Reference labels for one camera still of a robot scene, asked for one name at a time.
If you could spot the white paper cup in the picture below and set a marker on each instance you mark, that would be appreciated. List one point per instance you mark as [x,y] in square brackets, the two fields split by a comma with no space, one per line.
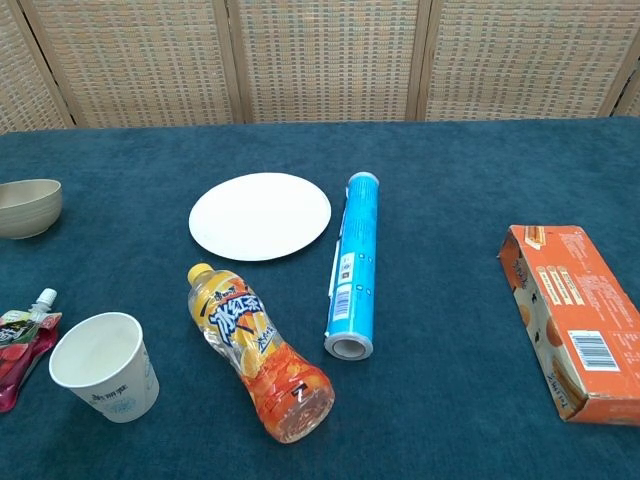
[107,370]

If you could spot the beige ribbed bowl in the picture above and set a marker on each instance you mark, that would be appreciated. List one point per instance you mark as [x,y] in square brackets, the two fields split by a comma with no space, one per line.
[27,207]

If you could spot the white paper plate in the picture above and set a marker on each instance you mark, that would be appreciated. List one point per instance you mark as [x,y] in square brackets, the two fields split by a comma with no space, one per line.
[260,217]

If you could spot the blue cling film roll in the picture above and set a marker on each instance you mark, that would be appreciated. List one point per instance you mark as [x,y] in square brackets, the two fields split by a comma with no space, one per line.
[356,260]

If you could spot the orange iced tea bottle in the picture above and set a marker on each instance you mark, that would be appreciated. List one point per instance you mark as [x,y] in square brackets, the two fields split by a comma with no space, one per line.
[255,340]

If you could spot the blue table cloth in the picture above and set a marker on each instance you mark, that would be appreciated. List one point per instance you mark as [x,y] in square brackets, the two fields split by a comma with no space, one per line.
[440,200]

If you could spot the woven folding screen panel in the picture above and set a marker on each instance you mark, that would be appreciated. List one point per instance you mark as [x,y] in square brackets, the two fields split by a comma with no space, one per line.
[25,85]
[525,60]
[631,102]
[325,60]
[135,60]

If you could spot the orange cookie box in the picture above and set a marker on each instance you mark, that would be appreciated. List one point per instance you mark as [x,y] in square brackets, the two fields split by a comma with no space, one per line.
[580,320]

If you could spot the red jelly drink pouch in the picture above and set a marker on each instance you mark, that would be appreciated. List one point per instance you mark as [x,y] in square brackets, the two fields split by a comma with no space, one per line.
[17,350]

